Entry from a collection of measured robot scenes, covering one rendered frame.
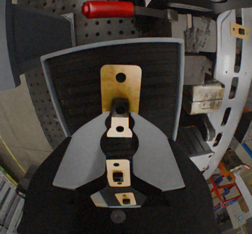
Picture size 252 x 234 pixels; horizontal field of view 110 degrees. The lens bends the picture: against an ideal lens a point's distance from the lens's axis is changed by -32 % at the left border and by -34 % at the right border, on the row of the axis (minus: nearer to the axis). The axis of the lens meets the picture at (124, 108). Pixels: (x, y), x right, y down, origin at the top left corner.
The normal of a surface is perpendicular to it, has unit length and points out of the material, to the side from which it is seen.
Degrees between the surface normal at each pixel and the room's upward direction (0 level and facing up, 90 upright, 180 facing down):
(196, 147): 90
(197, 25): 0
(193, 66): 3
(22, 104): 0
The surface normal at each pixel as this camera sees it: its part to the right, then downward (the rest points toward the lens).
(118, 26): 0.01, 0.48
